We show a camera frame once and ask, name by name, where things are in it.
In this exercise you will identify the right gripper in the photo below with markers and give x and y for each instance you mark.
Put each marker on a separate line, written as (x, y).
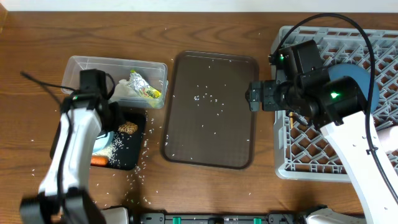
(270, 87)

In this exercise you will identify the wooden chopstick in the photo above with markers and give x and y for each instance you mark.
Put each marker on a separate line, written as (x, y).
(291, 119)

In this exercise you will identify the dark blue plate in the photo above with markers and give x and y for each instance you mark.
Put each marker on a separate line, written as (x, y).
(360, 75)

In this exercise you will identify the green yellow snack wrapper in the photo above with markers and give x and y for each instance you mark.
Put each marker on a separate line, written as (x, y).
(142, 87)

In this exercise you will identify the brown food scrap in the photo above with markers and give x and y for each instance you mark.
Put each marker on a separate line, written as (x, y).
(128, 127)

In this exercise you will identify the white napkin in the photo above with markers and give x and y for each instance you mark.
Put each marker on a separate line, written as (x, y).
(123, 89)

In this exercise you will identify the light blue rice bowl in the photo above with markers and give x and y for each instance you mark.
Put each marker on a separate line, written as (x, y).
(103, 141)

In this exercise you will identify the orange carrot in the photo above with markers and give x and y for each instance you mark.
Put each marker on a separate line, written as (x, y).
(100, 161)

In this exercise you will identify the pink white cup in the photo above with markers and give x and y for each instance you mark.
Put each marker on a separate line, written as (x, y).
(388, 138)

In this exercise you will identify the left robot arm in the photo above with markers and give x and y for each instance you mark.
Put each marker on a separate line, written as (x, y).
(65, 192)

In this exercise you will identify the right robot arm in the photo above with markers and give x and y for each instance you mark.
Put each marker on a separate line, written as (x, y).
(337, 107)

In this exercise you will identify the grey dishwasher rack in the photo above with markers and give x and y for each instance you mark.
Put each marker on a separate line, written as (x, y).
(302, 153)

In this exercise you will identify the black waste tray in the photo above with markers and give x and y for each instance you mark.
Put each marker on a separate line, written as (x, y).
(130, 149)

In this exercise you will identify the brown serving tray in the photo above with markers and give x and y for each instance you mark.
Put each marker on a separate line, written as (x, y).
(209, 122)

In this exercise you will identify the clear plastic bin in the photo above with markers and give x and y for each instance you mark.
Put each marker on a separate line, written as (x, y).
(155, 73)

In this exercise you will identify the white rice pile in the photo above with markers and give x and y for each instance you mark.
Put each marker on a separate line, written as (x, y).
(110, 151)

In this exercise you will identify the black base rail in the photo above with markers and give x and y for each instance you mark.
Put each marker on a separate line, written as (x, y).
(321, 214)

